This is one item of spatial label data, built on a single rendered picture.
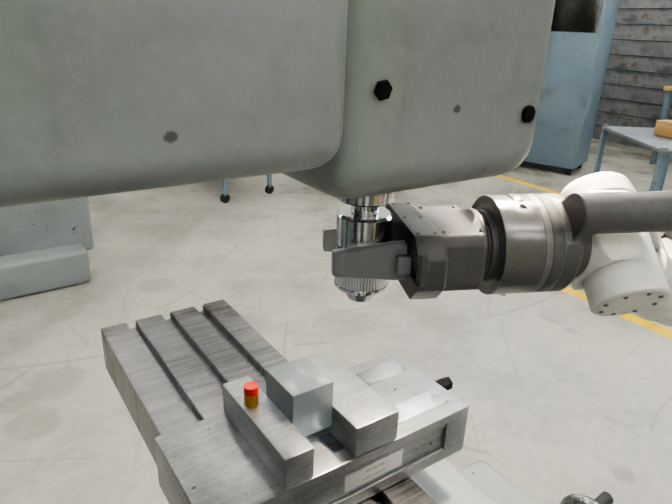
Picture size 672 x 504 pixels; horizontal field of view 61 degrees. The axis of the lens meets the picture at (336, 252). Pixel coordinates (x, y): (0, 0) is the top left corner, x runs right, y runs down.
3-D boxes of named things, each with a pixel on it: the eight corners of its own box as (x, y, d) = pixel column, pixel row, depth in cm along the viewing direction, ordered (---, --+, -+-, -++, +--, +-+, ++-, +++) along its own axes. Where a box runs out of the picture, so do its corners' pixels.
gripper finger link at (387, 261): (331, 242, 46) (406, 240, 47) (330, 279, 47) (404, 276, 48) (334, 250, 44) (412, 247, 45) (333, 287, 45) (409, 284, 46)
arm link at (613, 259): (496, 222, 57) (601, 219, 59) (522, 325, 52) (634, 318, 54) (548, 156, 47) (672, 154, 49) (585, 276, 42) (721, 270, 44)
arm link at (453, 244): (383, 177, 53) (504, 175, 55) (378, 271, 57) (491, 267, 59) (423, 221, 42) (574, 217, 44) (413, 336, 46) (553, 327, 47)
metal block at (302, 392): (304, 398, 69) (305, 356, 67) (332, 426, 65) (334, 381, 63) (266, 412, 67) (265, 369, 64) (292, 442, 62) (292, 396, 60)
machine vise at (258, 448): (390, 390, 86) (395, 326, 81) (463, 449, 74) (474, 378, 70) (158, 484, 67) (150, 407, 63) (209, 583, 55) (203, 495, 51)
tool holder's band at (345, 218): (392, 216, 50) (393, 205, 50) (391, 234, 46) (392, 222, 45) (339, 212, 50) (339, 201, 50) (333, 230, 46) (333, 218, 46)
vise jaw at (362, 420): (324, 375, 77) (325, 349, 75) (397, 439, 65) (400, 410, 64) (285, 389, 73) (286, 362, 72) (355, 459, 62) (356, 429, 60)
